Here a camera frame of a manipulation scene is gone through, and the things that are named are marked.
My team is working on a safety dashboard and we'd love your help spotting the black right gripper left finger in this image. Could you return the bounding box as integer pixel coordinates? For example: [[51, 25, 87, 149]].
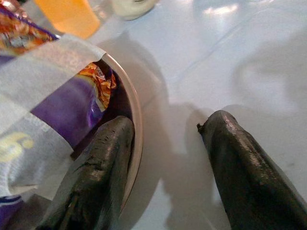
[[35, 115, 135, 230]]

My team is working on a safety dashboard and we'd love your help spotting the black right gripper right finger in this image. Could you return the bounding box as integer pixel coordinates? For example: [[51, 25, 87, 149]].
[[197, 110, 307, 230]]

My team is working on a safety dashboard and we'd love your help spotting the white ceramic bowl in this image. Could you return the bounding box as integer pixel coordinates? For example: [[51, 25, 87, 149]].
[[69, 51, 144, 216]]

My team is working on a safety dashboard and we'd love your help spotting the purple snack packet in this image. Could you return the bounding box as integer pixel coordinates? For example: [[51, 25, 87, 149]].
[[0, 0, 118, 154]]

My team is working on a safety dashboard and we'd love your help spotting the white plastic table cover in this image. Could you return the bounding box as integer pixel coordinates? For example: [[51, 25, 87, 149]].
[[0, 0, 307, 230]]

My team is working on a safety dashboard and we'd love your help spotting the white translucent snack packet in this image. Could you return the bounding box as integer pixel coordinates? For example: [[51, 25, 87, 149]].
[[0, 33, 106, 230]]

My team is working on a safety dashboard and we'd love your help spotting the orange plastic cup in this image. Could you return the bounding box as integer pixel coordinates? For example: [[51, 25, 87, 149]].
[[33, 0, 101, 40]]

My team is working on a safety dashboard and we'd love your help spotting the white round container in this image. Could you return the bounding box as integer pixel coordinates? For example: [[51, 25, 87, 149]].
[[111, 0, 159, 21]]

